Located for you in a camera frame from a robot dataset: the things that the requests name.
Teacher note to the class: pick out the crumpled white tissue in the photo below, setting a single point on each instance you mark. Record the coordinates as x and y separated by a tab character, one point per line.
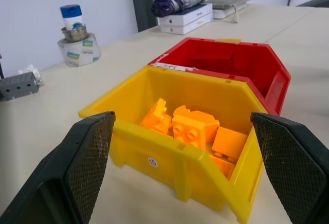
32	71

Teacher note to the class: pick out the white bottle with blue cap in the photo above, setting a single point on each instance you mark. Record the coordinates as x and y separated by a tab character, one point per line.
72	16

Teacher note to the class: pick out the grey metal block with holes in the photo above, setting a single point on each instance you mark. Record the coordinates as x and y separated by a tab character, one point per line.
18	86

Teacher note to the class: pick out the dark vertical post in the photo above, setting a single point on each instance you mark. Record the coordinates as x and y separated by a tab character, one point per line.
142	3

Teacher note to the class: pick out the white tape roll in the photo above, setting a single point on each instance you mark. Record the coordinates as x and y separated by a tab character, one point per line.
79	52

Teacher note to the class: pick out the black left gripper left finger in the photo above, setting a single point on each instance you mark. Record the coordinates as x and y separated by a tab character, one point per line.
84	167

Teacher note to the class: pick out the yellow plastic storage bin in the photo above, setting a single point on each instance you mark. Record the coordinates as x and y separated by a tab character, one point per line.
185	162

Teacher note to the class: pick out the white phone box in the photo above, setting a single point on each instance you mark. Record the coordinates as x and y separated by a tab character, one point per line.
187	25
185	16

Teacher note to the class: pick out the folded dark purple umbrella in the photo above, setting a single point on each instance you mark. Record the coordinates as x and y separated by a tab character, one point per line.
177	3

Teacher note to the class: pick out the red plastic storage bin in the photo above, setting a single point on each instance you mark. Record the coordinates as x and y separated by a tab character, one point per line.
231	62

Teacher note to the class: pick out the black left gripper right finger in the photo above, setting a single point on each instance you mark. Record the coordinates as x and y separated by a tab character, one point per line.
288	162

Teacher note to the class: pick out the orange toy building block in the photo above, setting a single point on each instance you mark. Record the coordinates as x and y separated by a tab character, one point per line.
223	165
191	129
157	119
228	141

